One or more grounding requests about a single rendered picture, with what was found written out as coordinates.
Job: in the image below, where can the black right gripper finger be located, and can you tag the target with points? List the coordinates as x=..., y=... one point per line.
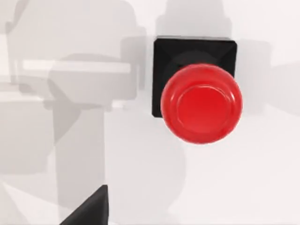
x=92, y=208

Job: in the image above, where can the red push button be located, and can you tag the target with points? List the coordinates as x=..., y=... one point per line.
x=201, y=104

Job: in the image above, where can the black square button base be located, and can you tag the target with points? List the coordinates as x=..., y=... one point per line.
x=164, y=58

